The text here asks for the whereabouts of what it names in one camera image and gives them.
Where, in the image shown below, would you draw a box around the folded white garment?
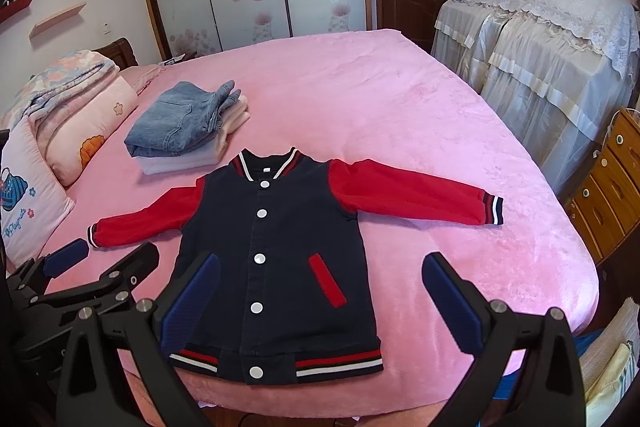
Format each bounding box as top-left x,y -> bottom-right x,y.
134,141 -> 227,176

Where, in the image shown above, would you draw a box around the folded floral quilt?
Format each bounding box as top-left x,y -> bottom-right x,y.
1,50 -> 119,150

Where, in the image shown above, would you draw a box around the wooden drawer chest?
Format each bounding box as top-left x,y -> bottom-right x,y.
565,108 -> 640,265

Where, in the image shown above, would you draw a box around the pink cartoon pillow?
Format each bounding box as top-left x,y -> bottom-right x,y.
37,76 -> 138,187

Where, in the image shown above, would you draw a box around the dark wooden headboard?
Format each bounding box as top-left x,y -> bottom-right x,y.
94,38 -> 139,70

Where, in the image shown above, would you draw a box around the white cartoon pillow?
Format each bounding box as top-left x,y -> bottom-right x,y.
1,118 -> 75,268

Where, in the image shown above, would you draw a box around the pink wall shelf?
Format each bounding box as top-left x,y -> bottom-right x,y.
29,2 -> 86,40

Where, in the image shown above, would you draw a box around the folded beige garment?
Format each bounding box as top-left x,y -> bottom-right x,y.
214,95 -> 250,157

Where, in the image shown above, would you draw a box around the pink bed blanket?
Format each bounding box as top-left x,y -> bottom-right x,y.
37,28 -> 600,419

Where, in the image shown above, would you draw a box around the folded blue jeans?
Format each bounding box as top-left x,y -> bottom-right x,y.
124,80 -> 241,158

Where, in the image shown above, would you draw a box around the lace covered furniture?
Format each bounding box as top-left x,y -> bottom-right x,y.
432,0 -> 639,194

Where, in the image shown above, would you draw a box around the red wall shelf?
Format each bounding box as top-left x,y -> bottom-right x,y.
0,0 -> 32,23

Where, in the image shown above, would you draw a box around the navy red varsity jacket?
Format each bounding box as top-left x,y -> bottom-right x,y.
88,150 -> 503,386

